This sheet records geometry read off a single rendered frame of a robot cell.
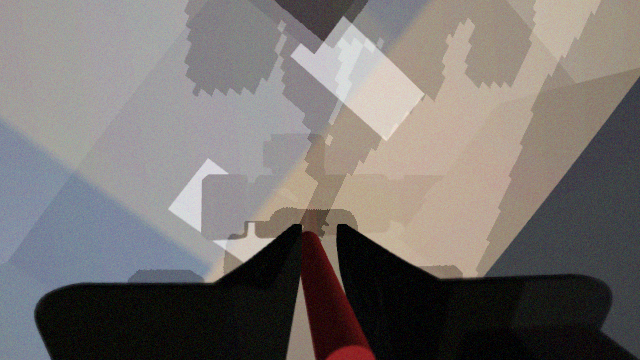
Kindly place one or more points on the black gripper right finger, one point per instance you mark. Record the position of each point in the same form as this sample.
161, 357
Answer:
406, 313

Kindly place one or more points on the red peg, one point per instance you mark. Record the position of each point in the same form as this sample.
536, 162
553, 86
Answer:
335, 330

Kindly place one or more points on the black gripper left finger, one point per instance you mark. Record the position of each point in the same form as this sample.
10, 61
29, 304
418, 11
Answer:
245, 315

